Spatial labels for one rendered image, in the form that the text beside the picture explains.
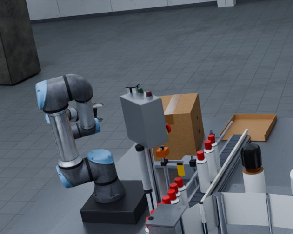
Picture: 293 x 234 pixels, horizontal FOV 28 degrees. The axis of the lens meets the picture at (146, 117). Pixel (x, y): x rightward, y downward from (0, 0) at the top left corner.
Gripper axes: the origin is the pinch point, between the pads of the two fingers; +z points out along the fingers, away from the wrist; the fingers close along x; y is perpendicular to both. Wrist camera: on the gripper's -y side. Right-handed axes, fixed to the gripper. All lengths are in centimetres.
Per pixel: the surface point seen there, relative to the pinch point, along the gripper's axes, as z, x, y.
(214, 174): 14, -22, 68
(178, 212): -51, -19, 102
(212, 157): 11, -13, 68
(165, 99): 36.7, 6.5, 12.8
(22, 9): 265, 63, -476
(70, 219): -35, -47, 21
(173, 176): 18, -30, 38
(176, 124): 24.5, -3.6, 33.0
